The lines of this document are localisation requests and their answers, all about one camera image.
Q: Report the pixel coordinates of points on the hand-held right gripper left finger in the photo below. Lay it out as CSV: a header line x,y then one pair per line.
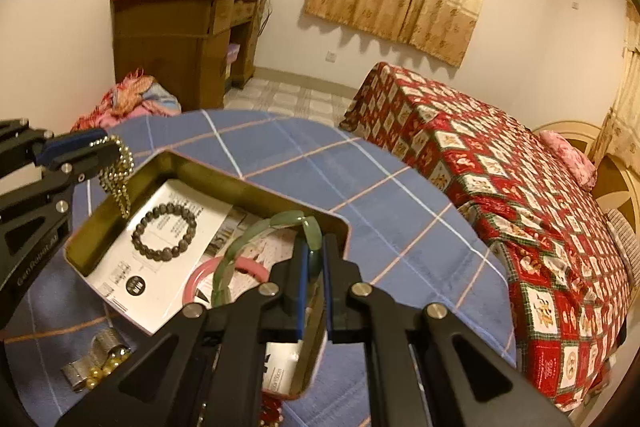
x,y
301,292

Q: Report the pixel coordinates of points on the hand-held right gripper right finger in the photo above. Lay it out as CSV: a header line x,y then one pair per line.
x,y
328,292

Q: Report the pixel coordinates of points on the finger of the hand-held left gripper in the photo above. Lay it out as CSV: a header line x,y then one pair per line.
x,y
75,144
85,164

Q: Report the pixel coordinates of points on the green jade bangle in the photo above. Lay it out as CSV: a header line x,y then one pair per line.
x,y
235,249

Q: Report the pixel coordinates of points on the rectangular metal tin box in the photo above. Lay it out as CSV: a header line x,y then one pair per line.
x,y
210,179

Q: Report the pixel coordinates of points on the pile of colourful clothes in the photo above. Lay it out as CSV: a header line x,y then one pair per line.
x,y
135,99

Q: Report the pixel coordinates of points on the white printed card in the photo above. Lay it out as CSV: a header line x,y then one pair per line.
x,y
280,369

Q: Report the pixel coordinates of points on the printed magazine page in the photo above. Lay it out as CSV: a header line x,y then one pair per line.
x,y
220,243

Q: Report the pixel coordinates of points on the white printed leaflet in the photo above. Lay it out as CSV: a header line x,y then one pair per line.
x,y
110,267

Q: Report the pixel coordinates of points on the pink bangle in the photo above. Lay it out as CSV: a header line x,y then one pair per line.
x,y
192,284

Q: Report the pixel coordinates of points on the blue plaid tablecloth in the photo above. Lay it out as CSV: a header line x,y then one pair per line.
x,y
350,177

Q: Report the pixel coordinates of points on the brown wooden desk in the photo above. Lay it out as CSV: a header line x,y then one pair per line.
x,y
165,52

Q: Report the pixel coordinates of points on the bed with red patterned quilt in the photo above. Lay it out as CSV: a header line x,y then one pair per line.
x,y
475,157

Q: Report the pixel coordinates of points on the pink pillow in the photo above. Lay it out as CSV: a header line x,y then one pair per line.
x,y
570,157

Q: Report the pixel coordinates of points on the striped cloth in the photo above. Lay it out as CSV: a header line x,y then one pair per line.
x,y
624,242

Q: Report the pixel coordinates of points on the beige wooden headboard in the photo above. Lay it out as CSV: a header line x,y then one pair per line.
x,y
620,187

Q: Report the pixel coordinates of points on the narrow beige patterned curtain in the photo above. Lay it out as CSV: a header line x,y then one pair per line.
x,y
627,97

